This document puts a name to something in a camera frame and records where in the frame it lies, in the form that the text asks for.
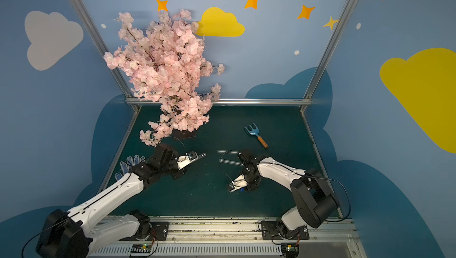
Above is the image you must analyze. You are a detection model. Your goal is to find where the clear test tube diagonal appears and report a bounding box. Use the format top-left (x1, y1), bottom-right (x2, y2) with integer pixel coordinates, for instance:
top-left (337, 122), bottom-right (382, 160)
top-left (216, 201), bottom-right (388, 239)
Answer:
top-left (219, 159), bottom-right (244, 166)

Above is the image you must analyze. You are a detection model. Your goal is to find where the clear test tube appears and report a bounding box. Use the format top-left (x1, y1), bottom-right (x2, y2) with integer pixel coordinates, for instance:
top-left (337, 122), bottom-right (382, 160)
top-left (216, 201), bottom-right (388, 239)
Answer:
top-left (217, 150), bottom-right (239, 154)
top-left (191, 153), bottom-right (207, 163)

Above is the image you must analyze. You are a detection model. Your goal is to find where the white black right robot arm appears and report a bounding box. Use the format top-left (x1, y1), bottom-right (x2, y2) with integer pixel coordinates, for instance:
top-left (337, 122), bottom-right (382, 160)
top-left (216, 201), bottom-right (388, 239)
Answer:
top-left (219, 149), bottom-right (352, 241)

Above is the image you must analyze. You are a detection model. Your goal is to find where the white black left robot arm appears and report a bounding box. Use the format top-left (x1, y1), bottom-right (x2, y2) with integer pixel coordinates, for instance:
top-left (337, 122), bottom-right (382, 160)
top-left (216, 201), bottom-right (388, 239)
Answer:
top-left (34, 144), bottom-right (205, 258)

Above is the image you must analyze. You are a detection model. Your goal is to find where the blue toy garden fork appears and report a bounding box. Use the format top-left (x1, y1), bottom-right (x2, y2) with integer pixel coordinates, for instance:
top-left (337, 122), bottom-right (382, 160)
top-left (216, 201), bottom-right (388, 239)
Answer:
top-left (244, 123), bottom-right (268, 149)

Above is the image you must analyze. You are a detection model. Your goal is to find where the blue dotted work glove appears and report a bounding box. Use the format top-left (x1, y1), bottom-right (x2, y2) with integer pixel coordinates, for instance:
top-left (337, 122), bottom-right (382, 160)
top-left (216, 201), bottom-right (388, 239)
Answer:
top-left (115, 155), bottom-right (146, 182)

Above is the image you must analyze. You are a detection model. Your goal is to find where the right controller board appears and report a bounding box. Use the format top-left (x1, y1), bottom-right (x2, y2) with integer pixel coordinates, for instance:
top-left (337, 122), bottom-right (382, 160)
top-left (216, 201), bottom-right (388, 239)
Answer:
top-left (280, 244), bottom-right (299, 258)

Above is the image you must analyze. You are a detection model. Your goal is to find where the controller board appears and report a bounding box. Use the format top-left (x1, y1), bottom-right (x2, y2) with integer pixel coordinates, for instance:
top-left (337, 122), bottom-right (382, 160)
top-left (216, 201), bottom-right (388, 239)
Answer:
top-left (280, 244), bottom-right (299, 258)
top-left (129, 244), bottom-right (153, 258)

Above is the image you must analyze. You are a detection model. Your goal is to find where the left controller board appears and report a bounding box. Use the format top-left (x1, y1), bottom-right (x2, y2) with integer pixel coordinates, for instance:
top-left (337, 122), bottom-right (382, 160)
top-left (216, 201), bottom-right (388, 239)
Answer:
top-left (129, 244), bottom-right (153, 258)

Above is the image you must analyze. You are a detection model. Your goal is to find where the pink cherry blossom tree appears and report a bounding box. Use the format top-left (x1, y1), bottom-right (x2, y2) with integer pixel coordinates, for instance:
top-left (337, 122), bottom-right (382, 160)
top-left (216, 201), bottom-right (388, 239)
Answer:
top-left (103, 9), bottom-right (224, 146)

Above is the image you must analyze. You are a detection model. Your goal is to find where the dark tree base plate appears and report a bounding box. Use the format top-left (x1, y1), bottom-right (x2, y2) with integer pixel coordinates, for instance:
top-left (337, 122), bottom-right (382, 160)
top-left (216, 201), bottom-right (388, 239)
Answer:
top-left (171, 130), bottom-right (196, 140)

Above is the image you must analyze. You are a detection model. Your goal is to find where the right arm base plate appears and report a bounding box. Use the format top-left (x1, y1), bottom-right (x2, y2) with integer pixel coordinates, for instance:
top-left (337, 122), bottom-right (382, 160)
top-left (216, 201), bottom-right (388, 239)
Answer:
top-left (258, 221), bottom-right (309, 240)

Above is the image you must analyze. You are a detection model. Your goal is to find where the aluminium frame rail back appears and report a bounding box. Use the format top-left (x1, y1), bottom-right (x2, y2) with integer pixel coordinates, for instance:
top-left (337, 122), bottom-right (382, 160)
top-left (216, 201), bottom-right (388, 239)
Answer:
top-left (125, 98), bottom-right (313, 106)

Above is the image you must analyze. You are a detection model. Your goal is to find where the aluminium front rail base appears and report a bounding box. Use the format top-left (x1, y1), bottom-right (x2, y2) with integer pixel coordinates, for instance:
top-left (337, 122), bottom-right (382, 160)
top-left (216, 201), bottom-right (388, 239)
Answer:
top-left (89, 216), bottom-right (367, 258)

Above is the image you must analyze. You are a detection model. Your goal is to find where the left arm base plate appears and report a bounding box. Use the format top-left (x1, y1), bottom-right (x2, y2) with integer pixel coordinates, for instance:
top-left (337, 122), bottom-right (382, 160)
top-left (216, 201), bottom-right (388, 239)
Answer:
top-left (121, 221), bottom-right (169, 241)

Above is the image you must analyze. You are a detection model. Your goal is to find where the aluminium frame post left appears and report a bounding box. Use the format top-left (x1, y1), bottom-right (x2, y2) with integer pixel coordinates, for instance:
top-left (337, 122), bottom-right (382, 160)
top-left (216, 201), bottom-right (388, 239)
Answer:
top-left (69, 0), bottom-right (133, 98)

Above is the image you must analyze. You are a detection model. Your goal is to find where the aluminium frame post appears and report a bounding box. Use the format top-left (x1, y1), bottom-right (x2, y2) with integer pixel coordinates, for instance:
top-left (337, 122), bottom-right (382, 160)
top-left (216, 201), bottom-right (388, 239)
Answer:
top-left (302, 0), bottom-right (359, 106)
top-left (69, 0), bottom-right (133, 98)

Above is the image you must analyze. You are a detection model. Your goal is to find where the aluminium frame post right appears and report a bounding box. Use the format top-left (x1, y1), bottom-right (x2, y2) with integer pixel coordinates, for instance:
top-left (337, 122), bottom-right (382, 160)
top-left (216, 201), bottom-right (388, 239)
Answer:
top-left (302, 0), bottom-right (359, 106)

